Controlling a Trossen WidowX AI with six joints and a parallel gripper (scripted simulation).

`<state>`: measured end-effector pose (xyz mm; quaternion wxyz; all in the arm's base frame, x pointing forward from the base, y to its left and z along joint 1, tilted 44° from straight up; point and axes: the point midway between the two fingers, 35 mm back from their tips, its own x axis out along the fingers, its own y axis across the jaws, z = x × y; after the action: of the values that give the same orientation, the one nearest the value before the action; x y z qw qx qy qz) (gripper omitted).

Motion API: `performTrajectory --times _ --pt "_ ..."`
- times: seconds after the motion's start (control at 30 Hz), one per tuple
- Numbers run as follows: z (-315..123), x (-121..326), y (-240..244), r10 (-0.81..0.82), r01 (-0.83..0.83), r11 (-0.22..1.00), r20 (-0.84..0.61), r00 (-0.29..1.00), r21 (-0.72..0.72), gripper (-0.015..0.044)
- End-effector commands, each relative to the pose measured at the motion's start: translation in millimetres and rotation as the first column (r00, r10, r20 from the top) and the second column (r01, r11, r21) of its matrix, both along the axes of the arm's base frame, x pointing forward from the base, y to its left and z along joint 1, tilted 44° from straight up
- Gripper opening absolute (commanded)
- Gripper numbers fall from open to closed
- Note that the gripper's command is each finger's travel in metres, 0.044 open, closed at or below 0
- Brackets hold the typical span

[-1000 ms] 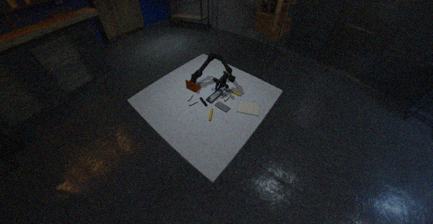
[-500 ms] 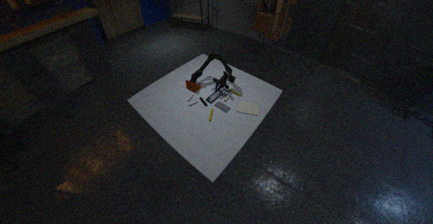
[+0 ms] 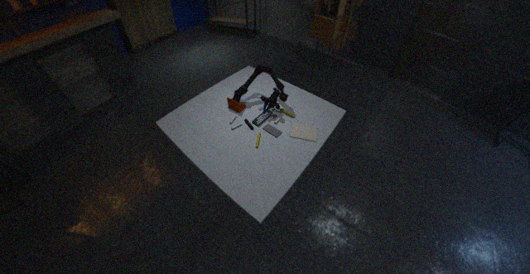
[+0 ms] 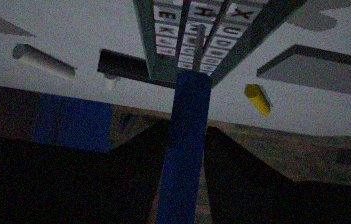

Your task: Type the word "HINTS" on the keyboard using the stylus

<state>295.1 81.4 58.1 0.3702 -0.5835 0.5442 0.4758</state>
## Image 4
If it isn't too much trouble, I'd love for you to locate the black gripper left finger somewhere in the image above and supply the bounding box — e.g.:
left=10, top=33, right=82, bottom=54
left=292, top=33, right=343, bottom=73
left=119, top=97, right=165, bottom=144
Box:
left=0, top=119, right=170, bottom=224

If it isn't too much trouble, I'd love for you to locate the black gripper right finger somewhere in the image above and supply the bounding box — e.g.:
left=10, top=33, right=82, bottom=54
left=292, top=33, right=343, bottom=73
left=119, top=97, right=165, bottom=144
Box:
left=204, top=126, right=351, bottom=224

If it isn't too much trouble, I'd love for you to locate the yellow cylinder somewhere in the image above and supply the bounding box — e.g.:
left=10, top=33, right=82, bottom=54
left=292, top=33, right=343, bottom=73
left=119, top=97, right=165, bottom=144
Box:
left=245, top=84, right=271, bottom=115

